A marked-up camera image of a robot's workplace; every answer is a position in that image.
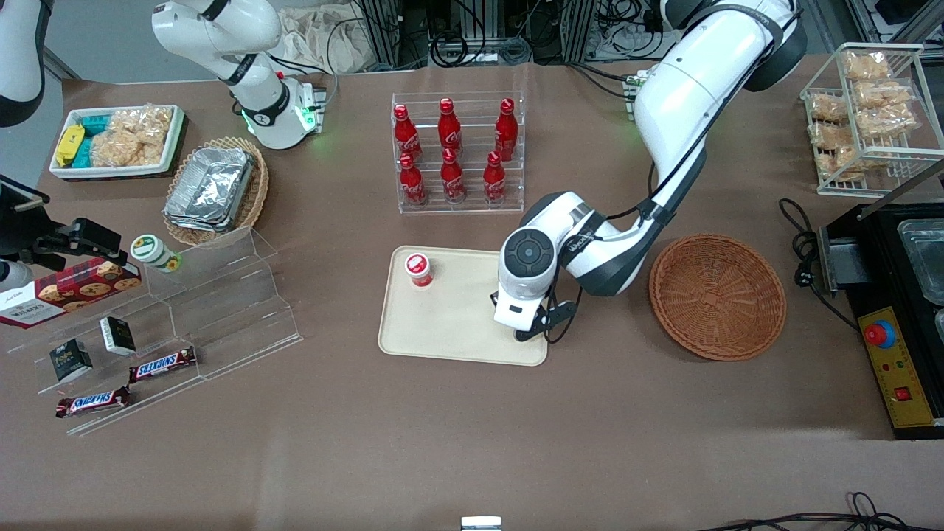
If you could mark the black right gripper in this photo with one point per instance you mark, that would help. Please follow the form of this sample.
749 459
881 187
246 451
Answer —
21 230

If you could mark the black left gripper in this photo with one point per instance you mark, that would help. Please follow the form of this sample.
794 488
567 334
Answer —
494 297

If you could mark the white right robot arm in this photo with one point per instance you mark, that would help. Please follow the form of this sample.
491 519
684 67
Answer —
251 66

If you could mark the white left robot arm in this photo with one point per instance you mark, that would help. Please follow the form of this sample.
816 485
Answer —
686 96

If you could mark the beige plastic tray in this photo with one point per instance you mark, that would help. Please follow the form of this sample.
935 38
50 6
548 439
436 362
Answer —
450 317

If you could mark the oval tan wicker basket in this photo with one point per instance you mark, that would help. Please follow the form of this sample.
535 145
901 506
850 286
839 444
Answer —
254 199

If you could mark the round brown wicker basket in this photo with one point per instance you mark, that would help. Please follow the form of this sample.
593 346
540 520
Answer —
719 299

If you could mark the green white yogurt cup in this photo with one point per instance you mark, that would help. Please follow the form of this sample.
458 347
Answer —
153 251

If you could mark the red cookie box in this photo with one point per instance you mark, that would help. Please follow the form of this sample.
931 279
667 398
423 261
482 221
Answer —
66 291

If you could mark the small black box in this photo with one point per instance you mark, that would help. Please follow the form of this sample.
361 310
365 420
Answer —
70 360
118 335

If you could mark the white rectangular snack bin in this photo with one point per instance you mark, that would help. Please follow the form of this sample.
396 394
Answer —
110 171

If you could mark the snickers bar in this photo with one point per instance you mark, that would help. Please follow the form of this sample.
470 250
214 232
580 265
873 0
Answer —
92 402
162 364

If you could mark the stack of foil containers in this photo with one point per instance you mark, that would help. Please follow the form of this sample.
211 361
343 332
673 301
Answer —
210 188

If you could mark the clear acrylic step display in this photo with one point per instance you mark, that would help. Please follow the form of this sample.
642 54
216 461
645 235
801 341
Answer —
221 310

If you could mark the yellow snack pack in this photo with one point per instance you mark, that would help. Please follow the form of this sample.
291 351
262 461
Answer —
70 144

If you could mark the bag of rice crackers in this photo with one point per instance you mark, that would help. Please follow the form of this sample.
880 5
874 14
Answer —
133 136

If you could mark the red cup with lid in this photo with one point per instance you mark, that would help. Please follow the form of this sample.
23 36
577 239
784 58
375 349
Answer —
418 268

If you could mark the teal snack pack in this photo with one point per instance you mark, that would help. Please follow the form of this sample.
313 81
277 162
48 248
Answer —
94 122

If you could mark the clear acrylic bottle rack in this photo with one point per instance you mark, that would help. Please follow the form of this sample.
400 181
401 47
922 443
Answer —
461 208

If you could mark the red cola bottle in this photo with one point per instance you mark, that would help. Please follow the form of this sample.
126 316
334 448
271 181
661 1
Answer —
412 184
506 133
452 181
405 136
449 125
494 181

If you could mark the small white box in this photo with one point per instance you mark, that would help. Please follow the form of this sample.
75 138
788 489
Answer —
481 523

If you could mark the beige crumpled cloth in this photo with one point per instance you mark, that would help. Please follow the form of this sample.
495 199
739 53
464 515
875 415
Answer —
324 40

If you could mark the black sealing machine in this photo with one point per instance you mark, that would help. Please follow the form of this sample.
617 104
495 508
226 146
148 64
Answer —
870 295

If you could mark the red emergency stop button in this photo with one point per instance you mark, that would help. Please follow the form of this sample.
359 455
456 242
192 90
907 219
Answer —
879 334

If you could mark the clear bag of crackers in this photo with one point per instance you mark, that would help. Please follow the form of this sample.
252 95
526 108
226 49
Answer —
841 166
827 108
832 135
881 94
866 66

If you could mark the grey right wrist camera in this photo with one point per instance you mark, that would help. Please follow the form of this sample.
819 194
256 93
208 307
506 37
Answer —
15 276

